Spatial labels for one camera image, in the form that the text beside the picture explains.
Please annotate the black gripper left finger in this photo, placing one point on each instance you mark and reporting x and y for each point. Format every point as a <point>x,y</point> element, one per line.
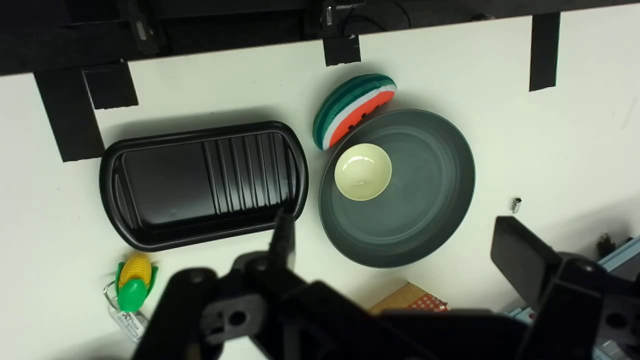
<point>201,312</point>

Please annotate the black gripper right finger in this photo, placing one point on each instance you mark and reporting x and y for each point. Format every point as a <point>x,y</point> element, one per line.
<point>572,300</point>

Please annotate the grey round plate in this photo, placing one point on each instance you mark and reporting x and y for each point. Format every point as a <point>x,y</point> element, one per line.
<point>427,201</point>

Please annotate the black ribbed tray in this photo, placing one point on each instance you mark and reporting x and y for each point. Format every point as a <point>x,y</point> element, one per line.
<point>172,183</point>

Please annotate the orange checkered basket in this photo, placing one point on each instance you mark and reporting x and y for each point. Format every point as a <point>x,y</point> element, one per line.
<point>406,300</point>

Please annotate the yellow green corn toy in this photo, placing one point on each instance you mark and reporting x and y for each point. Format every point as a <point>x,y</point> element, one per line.
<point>134,272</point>

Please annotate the small metal screw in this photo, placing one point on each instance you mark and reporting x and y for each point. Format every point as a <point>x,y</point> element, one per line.
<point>516,203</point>

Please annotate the small cream bowl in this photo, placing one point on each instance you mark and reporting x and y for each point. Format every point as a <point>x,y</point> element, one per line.
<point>363,173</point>

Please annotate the black flat strip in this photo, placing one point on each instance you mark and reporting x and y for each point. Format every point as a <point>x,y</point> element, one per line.
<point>544,53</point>

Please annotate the watermelon slice toy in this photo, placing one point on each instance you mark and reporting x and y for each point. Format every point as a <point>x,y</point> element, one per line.
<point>346,106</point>

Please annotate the large black table bracket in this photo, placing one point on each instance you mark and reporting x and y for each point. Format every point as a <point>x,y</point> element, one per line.
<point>70,121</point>

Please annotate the small black table bracket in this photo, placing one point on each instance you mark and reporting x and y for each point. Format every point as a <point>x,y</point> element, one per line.
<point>341,51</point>

